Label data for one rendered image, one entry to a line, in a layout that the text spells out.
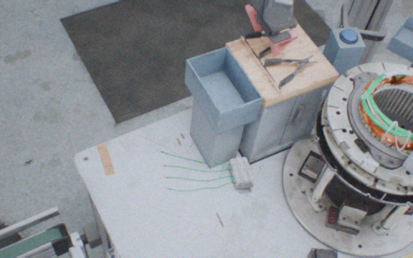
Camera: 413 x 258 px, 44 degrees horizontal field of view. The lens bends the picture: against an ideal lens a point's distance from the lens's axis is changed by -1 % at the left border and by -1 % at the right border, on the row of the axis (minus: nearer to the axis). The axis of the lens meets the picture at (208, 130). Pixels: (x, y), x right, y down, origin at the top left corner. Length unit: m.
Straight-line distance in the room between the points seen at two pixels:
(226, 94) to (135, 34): 1.53
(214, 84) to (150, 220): 0.36
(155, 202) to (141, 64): 1.37
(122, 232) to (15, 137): 1.23
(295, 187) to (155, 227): 0.37
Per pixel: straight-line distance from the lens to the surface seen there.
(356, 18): 1.55
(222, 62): 1.25
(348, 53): 1.36
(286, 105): 1.22
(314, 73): 1.21
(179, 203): 1.29
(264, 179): 1.35
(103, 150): 1.38
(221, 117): 1.11
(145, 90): 2.47
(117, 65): 2.57
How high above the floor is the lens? 1.94
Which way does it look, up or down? 55 degrees down
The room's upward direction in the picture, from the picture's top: 9 degrees clockwise
